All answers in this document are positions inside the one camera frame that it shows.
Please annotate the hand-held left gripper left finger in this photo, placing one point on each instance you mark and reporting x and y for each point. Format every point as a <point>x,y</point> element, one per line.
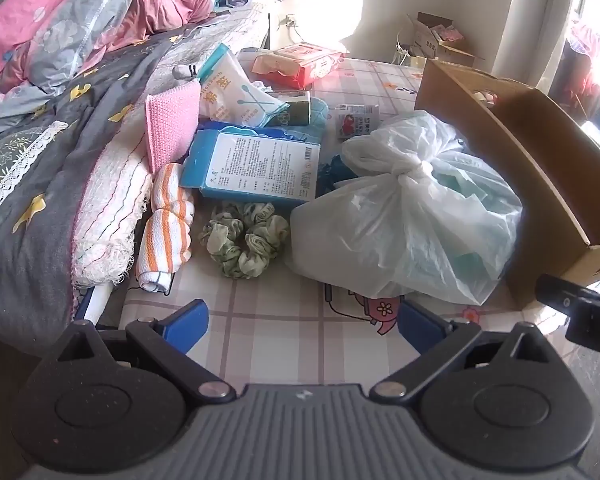
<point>187,325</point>

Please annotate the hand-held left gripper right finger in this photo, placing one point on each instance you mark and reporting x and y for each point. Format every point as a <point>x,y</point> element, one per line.
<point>420,330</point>

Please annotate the brown cardboard box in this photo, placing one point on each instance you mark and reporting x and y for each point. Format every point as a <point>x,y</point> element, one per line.
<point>530,170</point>

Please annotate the blue wet wipes pack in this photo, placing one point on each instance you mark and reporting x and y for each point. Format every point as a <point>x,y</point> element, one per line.
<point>255,165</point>

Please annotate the pink woven cloth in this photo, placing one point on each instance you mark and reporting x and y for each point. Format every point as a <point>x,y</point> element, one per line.
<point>172,120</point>

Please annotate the white labelled plastic jar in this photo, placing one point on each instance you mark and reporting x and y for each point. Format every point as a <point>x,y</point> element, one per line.
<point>357,120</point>

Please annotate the white and teal cotton swab bag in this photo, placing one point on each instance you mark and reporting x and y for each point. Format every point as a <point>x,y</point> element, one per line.
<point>235,95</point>

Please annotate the orange striped white towel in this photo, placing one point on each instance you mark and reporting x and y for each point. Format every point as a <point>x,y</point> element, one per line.
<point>165,235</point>

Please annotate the green patterned scrunchie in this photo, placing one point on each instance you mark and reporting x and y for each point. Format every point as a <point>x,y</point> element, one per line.
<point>260,255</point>

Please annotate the white knotted plastic bag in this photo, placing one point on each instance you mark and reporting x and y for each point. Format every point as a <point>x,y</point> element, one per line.
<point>405,220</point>

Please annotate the white knit striped blanket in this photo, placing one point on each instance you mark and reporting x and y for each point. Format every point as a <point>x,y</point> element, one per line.
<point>110,195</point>

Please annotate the dark teal cloth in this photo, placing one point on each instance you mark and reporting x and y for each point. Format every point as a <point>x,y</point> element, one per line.
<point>335,172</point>

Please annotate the green floral lace-trimmed pillow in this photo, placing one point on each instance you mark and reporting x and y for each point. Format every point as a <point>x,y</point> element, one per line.
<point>0,160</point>

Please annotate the red wet wipes pack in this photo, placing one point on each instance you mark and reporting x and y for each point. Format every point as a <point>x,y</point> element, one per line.
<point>300,62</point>

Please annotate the open printed cardboard box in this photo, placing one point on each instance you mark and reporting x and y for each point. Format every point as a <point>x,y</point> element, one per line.
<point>430,40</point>

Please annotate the white quilted mattress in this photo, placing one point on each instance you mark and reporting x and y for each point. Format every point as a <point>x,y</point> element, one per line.
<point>220,35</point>

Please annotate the white curtain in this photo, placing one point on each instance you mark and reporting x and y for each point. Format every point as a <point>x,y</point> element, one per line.
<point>535,15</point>

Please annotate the pink and grey floral quilt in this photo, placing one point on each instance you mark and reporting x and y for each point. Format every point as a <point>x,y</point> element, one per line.
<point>10,25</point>

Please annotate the white wall socket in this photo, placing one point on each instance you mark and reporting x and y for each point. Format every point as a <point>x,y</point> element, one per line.
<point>291,20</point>

